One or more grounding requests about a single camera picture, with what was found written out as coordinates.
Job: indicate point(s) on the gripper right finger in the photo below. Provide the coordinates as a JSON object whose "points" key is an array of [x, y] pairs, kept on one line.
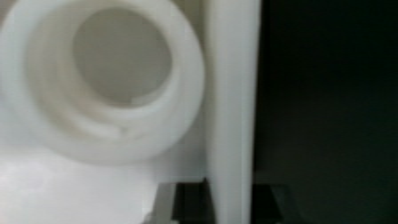
{"points": [[274, 205]]}

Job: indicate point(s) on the white square table top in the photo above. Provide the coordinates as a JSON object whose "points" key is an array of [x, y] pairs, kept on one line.
{"points": [[127, 107]]}

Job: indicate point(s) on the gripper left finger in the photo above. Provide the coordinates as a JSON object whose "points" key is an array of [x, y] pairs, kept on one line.
{"points": [[160, 214]]}

